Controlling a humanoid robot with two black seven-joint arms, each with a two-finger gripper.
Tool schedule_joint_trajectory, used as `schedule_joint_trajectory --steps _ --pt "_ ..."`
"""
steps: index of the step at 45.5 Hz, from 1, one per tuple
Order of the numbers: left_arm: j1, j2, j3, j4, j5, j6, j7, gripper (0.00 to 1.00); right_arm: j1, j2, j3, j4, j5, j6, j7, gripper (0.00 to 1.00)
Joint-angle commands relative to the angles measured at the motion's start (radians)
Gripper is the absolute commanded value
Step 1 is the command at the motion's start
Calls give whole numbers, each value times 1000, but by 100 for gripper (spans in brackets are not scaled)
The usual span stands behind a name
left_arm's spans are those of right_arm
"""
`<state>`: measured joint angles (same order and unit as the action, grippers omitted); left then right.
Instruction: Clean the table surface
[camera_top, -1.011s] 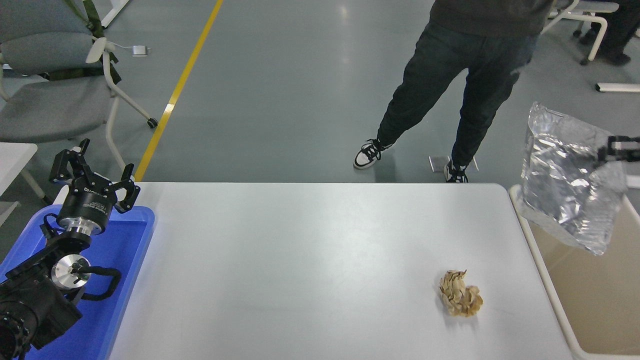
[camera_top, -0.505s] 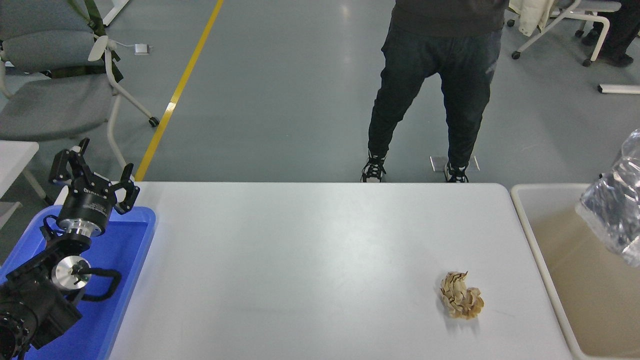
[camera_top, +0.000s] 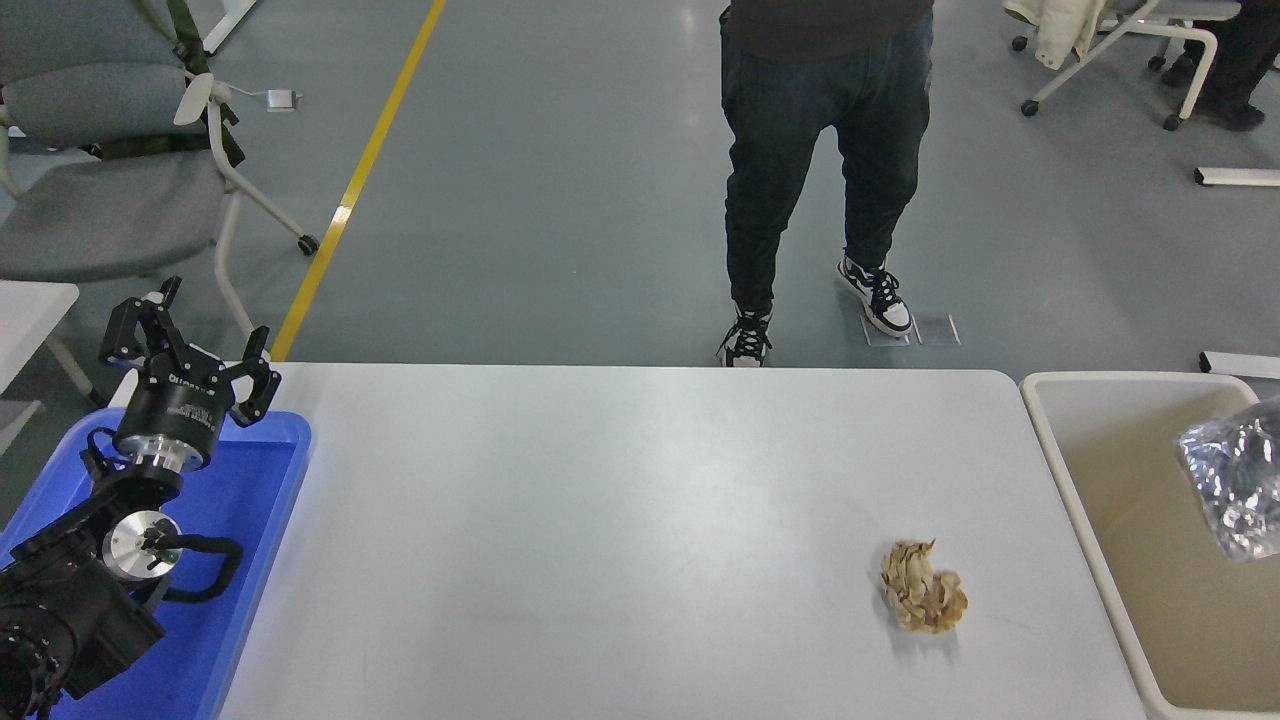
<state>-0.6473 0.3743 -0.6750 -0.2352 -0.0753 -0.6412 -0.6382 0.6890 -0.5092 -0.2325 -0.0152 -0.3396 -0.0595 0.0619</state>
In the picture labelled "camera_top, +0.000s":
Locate olive green strap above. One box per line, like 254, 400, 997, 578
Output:
85, 0, 246, 169

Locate silver foil tray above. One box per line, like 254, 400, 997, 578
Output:
1177, 397, 1280, 563

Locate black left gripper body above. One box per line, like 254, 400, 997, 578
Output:
114, 349, 239, 455

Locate white power adapter with cable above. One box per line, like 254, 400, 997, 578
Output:
225, 85, 301, 112

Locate white framed wheeled chair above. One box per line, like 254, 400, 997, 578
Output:
1012, 0, 1241, 133

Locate cream jacket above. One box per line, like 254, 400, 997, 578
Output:
1003, 0, 1109, 71

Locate standing person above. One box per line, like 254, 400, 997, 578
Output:
716, 0, 936, 369

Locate tan paper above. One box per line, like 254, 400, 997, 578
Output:
879, 539, 969, 637

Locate seated person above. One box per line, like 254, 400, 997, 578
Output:
1160, 0, 1280, 134

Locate grey office chair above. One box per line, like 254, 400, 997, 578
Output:
0, 0, 321, 346

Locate white side table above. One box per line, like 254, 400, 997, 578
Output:
0, 282, 106, 456

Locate large pale plastic bin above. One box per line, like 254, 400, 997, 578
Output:
1018, 370, 1280, 720

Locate white furniture foot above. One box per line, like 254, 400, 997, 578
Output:
203, 0, 259, 54

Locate blue plastic tray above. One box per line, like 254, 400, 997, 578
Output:
0, 408, 313, 720

